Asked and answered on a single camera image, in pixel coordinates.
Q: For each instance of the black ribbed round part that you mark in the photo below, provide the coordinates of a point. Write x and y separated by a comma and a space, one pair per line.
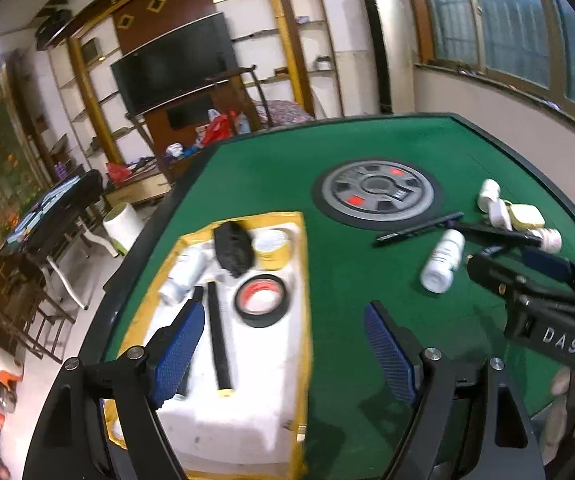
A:
235, 247

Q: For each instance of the low wooden cabinet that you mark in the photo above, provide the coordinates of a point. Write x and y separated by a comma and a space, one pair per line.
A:
137, 190

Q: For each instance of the brown wooden chair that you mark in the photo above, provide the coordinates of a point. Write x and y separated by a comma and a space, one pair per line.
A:
12, 310

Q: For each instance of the floral cushion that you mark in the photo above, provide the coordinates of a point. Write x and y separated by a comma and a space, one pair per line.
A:
282, 111

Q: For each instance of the white bottle with red label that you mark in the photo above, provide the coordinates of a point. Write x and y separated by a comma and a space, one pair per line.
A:
185, 272

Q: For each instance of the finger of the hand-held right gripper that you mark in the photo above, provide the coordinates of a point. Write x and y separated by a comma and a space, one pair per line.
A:
492, 275
547, 265

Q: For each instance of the person's right hand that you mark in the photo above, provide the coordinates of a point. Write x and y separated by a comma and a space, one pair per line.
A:
557, 425

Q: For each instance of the black tape roll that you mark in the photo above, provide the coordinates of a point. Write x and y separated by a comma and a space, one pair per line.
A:
247, 317

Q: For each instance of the jar on shelf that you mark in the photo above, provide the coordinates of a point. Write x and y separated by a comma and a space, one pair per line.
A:
323, 64

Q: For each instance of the round grey table control panel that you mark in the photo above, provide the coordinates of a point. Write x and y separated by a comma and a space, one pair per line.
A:
377, 192

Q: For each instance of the white plug adapter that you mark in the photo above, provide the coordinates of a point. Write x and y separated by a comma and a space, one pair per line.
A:
498, 215

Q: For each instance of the small red bag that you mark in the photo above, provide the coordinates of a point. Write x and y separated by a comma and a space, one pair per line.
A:
117, 172

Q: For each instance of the window with wooden frame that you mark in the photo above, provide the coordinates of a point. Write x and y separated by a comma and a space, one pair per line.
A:
507, 20

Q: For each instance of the white jar with red print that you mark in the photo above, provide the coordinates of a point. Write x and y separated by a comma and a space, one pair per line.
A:
547, 240

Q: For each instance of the plain black marker pen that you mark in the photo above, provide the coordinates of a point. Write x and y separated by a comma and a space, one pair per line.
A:
417, 229

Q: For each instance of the paper cup with orange print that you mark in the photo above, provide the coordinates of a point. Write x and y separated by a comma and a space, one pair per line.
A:
3, 362

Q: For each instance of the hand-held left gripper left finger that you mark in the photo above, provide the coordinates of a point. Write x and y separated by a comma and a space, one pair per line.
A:
177, 350

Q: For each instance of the black side table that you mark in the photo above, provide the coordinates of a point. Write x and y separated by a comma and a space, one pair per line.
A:
52, 215

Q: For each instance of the white foam box yellow tape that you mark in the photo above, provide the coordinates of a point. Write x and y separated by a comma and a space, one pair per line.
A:
247, 410

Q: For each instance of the yellow tape roll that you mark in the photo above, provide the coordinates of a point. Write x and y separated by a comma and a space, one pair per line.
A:
270, 252

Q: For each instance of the black television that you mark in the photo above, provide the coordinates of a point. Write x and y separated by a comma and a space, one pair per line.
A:
172, 67

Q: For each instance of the dark wooden chair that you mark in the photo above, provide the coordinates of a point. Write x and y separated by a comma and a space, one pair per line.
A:
247, 95

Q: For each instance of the wall shelf unit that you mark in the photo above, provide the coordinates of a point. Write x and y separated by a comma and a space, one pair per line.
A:
297, 35

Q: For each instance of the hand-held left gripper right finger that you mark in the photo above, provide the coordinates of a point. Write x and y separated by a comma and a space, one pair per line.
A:
387, 350

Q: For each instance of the white bottle with green label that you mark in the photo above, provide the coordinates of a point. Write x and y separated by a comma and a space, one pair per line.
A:
442, 262

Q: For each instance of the white bin with green rim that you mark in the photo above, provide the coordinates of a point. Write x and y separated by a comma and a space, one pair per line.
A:
122, 227

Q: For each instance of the red plastic bag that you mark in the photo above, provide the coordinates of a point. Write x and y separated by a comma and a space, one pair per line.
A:
216, 129

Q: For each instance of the small white bottle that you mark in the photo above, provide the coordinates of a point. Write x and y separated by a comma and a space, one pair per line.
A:
488, 195

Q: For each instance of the standing air conditioner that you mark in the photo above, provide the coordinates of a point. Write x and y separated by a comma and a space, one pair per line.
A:
382, 35

